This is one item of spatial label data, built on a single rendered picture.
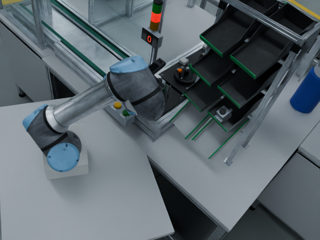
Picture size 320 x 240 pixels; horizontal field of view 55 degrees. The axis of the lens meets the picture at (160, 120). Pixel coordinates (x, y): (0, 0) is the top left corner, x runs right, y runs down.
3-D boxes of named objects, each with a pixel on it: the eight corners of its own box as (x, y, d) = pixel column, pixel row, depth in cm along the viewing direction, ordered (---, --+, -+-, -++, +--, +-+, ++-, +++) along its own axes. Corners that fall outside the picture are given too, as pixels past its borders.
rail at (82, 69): (153, 142, 167) (155, 130, 159) (55, 55, 199) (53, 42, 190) (159, 137, 170) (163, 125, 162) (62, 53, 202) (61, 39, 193)
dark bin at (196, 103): (200, 113, 141) (199, 105, 135) (183, 94, 147) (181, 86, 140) (246, 76, 144) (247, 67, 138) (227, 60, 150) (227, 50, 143)
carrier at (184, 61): (186, 99, 179) (191, 84, 169) (157, 76, 187) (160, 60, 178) (211, 81, 192) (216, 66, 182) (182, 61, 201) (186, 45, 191)
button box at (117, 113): (125, 127, 165) (125, 120, 161) (99, 105, 173) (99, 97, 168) (134, 121, 169) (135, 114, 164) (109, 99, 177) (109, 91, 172)
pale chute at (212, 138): (211, 159, 150) (208, 159, 146) (194, 140, 156) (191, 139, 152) (254, 118, 144) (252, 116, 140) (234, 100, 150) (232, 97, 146)
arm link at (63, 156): (59, 170, 129) (58, 181, 116) (40, 145, 125) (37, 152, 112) (84, 155, 131) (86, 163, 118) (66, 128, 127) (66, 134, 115)
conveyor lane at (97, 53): (154, 131, 172) (156, 119, 164) (63, 52, 202) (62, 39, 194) (186, 107, 187) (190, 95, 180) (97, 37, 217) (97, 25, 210)
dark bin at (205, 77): (210, 88, 129) (209, 78, 122) (190, 69, 135) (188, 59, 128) (260, 48, 132) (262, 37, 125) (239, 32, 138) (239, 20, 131)
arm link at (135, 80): (35, 155, 117) (157, 95, 99) (11, 123, 113) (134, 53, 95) (51, 141, 128) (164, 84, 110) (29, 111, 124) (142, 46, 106)
